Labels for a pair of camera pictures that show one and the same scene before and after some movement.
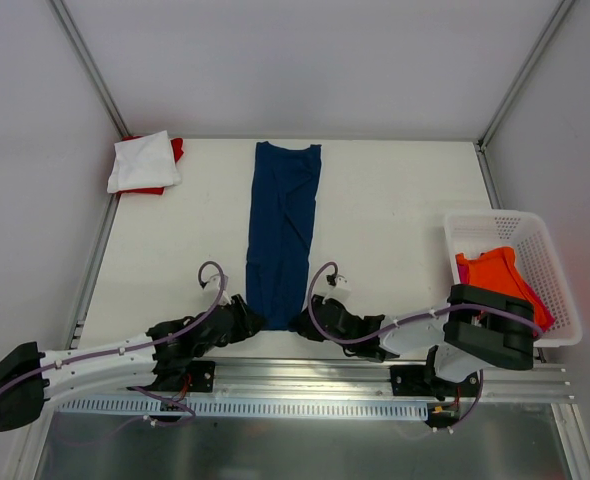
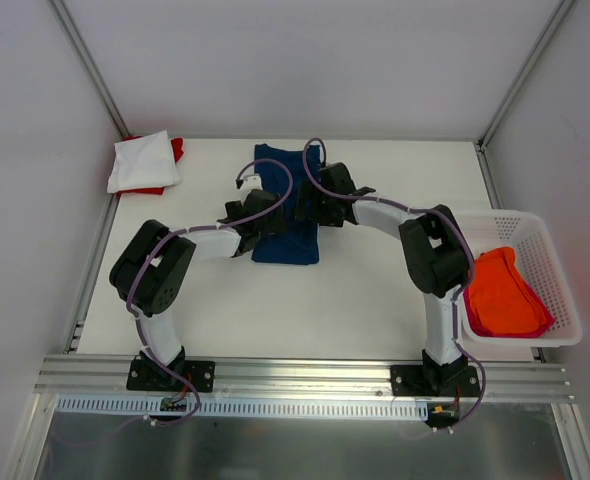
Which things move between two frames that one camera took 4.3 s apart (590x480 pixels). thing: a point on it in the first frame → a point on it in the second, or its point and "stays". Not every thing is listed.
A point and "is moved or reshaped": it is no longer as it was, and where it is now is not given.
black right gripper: (316, 320) → (310, 206)
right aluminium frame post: (524, 73) stays
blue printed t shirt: (282, 220) is moved or reshaped
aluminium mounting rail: (327, 379) stays
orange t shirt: (496, 269) stays
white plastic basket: (537, 257) stays
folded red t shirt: (177, 146) stays
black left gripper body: (242, 318) → (273, 220)
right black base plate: (418, 381) stays
